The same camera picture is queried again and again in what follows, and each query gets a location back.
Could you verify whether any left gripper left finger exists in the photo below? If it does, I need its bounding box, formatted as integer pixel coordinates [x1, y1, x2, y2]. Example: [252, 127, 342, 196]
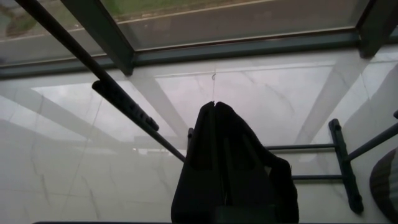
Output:
[170, 101, 223, 223]

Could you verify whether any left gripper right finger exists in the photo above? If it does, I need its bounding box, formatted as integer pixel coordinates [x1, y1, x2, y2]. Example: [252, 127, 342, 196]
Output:
[215, 102, 278, 207]

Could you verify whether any black garment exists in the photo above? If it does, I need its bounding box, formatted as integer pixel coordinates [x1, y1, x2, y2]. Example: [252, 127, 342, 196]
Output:
[214, 101, 300, 223]

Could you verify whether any black clothes rack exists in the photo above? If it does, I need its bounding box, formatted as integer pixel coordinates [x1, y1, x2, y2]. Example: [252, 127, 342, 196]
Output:
[14, 0, 398, 215]

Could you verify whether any cream printed garment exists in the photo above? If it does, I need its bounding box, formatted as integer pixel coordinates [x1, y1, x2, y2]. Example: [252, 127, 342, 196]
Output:
[369, 147, 398, 223]

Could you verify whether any window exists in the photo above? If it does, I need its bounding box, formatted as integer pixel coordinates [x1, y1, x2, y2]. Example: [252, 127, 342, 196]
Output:
[0, 0, 398, 78]

